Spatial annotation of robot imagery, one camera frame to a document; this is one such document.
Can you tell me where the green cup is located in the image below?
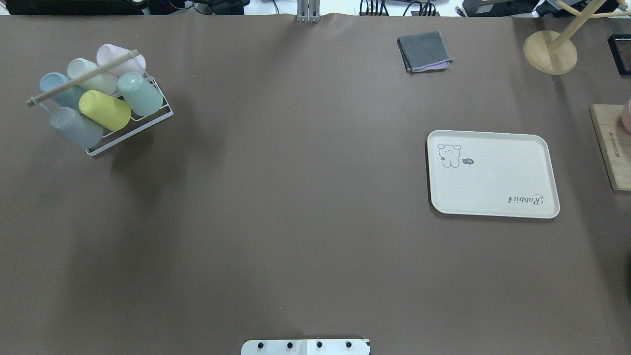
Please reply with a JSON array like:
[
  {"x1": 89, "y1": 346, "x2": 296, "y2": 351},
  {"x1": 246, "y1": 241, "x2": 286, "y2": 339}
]
[{"x1": 117, "y1": 71, "x2": 164, "y2": 116}]

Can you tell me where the cream rabbit tray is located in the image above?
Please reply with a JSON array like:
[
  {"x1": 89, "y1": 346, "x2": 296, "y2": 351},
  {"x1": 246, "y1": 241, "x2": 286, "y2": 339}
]
[{"x1": 427, "y1": 130, "x2": 561, "y2": 219}]

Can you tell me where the yellow cup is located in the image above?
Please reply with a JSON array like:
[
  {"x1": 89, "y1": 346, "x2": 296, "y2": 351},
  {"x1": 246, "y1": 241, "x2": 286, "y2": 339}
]
[{"x1": 79, "y1": 90, "x2": 132, "y2": 131}]

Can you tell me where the cream white cup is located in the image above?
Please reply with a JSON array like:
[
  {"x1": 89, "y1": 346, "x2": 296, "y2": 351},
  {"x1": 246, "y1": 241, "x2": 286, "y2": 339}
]
[{"x1": 66, "y1": 58, "x2": 118, "y2": 95}]

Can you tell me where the grey cup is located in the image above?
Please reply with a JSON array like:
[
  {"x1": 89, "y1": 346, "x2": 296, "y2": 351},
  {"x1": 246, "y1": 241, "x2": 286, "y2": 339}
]
[{"x1": 49, "y1": 107, "x2": 104, "y2": 150}]

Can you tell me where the light blue cup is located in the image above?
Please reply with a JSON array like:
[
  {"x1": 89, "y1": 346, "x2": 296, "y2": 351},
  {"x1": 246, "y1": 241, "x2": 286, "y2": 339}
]
[{"x1": 39, "y1": 72, "x2": 87, "y2": 111}]

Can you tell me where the pink cup on board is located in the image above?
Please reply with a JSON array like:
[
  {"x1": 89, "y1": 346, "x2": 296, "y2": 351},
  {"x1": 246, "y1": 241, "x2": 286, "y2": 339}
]
[{"x1": 621, "y1": 99, "x2": 631, "y2": 134}]

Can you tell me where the folded grey cloth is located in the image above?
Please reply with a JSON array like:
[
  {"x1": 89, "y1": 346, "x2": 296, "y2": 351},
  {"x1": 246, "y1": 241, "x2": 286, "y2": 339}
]
[{"x1": 397, "y1": 30, "x2": 453, "y2": 73}]

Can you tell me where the white mounting plate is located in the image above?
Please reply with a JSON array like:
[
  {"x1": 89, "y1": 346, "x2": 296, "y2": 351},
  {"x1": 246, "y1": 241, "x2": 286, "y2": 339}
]
[{"x1": 241, "y1": 338, "x2": 371, "y2": 355}]

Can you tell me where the wooden mug tree stand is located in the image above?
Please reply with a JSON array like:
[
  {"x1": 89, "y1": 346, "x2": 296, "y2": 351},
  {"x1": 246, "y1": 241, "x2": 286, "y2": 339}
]
[{"x1": 523, "y1": 0, "x2": 631, "y2": 75}]

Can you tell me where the wooden board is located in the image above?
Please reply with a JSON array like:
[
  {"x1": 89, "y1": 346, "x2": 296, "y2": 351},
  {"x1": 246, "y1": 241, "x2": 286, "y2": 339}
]
[{"x1": 590, "y1": 104, "x2": 631, "y2": 191}]

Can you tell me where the black box at edge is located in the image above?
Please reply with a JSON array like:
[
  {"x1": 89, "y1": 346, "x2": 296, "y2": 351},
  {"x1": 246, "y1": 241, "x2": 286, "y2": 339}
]
[{"x1": 607, "y1": 34, "x2": 631, "y2": 75}]

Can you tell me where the metal camera post bracket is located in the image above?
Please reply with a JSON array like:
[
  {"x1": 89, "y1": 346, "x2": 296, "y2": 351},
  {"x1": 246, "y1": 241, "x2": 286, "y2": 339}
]
[{"x1": 296, "y1": 0, "x2": 321, "y2": 23}]

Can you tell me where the white wire cup rack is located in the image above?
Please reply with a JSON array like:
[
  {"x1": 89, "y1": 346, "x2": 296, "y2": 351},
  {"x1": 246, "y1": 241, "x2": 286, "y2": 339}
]
[{"x1": 85, "y1": 74, "x2": 174, "y2": 156}]

